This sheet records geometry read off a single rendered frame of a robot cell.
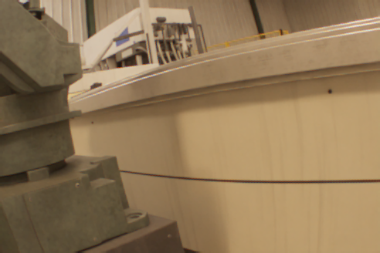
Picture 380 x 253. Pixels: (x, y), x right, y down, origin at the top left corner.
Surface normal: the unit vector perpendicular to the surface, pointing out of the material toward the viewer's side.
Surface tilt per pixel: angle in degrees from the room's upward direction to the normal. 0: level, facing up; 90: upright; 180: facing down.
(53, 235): 90
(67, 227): 90
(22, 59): 90
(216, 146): 90
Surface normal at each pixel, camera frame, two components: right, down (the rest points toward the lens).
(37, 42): 0.65, -0.06
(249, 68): -0.72, 0.19
